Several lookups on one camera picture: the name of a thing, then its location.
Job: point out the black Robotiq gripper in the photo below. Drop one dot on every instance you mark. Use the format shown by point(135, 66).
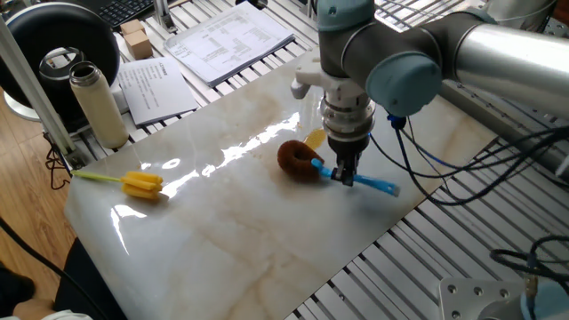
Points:
point(349, 149)

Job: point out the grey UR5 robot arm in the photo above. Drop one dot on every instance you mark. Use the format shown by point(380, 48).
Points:
point(489, 53)

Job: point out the yellow sponge bottle brush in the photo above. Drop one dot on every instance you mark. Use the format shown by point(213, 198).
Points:
point(142, 184)

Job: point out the orange liquid spill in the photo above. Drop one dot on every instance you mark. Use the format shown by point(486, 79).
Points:
point(315, 138)

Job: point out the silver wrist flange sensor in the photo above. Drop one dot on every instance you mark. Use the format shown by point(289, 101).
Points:
point(347, 117)

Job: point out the marble pattern tile slab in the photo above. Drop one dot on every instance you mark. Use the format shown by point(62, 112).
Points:
point(244, 249)

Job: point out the stapled printed paper stack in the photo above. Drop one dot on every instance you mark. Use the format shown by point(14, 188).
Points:
point(222, 44)

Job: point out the white text booklet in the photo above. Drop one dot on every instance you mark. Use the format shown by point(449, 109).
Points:
point(155, 91)

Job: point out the small metal stand foot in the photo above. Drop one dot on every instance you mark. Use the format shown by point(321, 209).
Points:
point(164, 18)

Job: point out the large wooden block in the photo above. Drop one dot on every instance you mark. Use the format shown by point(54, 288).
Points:
point(138, 44)

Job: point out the cream thermos bottle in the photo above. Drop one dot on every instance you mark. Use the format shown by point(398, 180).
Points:
point(100, 111)

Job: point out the black computer keyboard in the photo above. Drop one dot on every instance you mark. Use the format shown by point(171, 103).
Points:
point(124, 11)

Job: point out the person white shirt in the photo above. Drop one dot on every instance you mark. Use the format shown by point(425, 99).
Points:
point(66, 315)

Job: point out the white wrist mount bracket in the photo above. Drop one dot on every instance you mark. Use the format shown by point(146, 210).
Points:
point(311, 75)

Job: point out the grey aluminium table rail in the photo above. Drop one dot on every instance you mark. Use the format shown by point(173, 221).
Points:
point(498, 129)

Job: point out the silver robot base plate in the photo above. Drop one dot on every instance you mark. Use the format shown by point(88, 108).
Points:
point(467, 298)

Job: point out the aluminium frame post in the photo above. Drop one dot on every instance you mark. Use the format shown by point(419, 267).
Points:
point(40, 102)

